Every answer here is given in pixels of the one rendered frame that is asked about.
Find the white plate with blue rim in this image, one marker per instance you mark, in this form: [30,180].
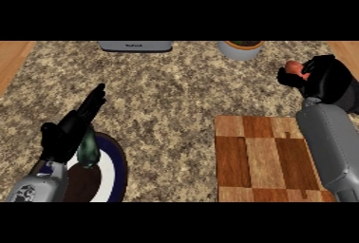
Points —
[109,177]

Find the orange sweet potato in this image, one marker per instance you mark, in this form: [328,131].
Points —
[294,67]

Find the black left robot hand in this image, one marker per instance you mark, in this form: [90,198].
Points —
[69,133]

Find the grey plant pot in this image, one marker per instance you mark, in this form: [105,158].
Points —
[241,52]

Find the dark brown round object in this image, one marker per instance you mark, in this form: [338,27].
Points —
[84,185]

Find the dark green vegetable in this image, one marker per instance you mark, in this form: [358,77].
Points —
[89,148]

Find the checkered wooden cutting board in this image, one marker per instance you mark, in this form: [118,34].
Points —
[262,158]

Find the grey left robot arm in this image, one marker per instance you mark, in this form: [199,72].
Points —
[41,185]

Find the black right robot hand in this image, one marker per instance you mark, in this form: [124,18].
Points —
[327,79]

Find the grey appliance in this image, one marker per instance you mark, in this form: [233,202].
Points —
[134,46]

